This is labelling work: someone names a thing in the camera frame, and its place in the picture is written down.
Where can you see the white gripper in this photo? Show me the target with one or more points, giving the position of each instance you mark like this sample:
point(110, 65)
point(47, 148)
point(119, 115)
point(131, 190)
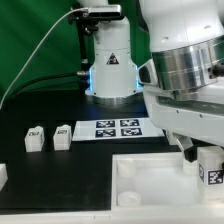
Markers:
point(201, 119)

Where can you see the white left obstacle block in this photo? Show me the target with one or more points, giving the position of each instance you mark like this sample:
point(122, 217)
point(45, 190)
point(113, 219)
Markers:
point(3, 175)

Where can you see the black camera stand pole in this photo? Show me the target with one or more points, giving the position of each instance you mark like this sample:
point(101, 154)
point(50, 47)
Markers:
point(83, 52)

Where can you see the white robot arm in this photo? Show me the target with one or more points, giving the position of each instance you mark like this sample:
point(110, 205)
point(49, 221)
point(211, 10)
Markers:
point(184, 79)

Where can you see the white square tabletop tray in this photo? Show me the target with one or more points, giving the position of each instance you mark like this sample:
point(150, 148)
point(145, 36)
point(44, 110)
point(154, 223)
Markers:
point(142, 181)

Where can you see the white front fence bar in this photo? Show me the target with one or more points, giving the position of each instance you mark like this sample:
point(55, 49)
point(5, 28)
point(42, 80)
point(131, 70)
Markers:
point(84, 218)

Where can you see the black camera on stand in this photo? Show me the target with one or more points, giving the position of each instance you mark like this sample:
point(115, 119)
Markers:
point(98, 13)

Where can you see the white AprilTag base plate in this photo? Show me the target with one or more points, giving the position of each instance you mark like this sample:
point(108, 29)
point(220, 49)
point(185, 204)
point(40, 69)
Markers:
point(124, 128)

